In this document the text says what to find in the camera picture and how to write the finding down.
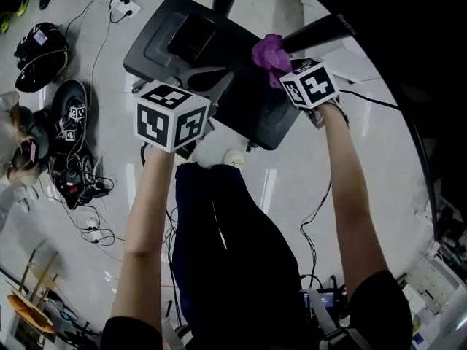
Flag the white power strip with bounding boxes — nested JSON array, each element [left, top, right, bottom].
[[85, 217, 104, 242], [109, 0, 142, 20]]

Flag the purple cloth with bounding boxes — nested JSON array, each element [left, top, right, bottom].
[[250, 34, 293, 90]]

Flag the person's right white shoe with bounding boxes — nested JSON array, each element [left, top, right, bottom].
[[223, 148, 246, 169]]

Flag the black open dome case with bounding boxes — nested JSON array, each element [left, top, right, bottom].
[[49, 78, 89, 156]]

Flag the person's left forearm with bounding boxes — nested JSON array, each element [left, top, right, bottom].
[[109, 146, 177, 324]]

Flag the wooden stool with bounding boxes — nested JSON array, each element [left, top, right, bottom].
[[7, 249, 60, 338]]

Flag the person's legs in dark trousers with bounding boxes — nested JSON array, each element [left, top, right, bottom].
[[171, 162, 304, 350]]

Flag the black equipment bundle with cables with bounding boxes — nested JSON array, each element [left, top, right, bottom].
[[50, 155, 115, 211]]

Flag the cluttered white shelf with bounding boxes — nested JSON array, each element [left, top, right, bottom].
[[397, 209, 467, 350]]

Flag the dark translucent box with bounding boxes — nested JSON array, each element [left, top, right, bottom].
[[166, 12, 218, 64]]

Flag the white cable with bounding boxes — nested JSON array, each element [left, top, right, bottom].
[[89, 9, 112, 91]]

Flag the person's right forearm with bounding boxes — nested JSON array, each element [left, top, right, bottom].
[[320, 102, 390, 298]]

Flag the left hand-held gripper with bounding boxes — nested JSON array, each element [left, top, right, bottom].
[[131, 66, 235, 159]]

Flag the black dome backpack with screen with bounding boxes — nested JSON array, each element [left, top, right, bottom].
[[14, 22, 71, 93]]

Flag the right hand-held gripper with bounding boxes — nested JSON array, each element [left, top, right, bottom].
[[279, 58, 350, 130]]

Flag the black device with screen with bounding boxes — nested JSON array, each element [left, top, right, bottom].
[[302, 289, 337, 310]]

